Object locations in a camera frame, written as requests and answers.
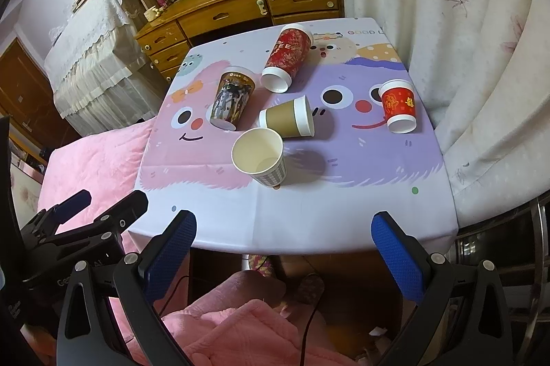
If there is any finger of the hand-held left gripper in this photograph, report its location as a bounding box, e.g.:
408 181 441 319
19 190 92 246
26 190 149 276

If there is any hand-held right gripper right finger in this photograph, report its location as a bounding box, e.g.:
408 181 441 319
371 210 514 366

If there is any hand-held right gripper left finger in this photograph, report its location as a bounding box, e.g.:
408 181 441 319
56 210 198 366

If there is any photo printed paper cup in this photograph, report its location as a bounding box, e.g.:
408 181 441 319
206 67 256 132

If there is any small red paper cup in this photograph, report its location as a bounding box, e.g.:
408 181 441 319
378 79 418 134

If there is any brown paper cup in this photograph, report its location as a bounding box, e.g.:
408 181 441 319
258 95 316 139

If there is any tall red paper cup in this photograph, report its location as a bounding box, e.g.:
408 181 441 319
261 23 315 93

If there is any checkered paper cup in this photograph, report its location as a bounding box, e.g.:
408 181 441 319
231 128 287 188

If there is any pink blanket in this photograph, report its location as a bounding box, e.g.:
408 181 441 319
36 121 155 259

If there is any floral slipper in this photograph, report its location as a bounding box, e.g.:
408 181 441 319
247 254 276 276
281 274 326 317

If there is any person's pink robe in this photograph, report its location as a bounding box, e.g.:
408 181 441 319
129 269 340 366

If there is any cartoon printed tablecloth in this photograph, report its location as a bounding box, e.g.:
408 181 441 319
129 17 458 255

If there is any brown wooden door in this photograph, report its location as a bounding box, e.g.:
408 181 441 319
0 37 74 160

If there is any white lace cloth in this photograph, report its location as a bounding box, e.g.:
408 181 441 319
43 0 162 135

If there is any wooden desk with drawers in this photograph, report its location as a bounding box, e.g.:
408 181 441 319
134 0 345 83

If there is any white floral curtain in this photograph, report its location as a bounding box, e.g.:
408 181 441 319
320 0 550 227

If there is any black cable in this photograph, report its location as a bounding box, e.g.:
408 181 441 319
298 295 323 366

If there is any metal chair frame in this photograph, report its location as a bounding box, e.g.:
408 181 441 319
455 190 550 350

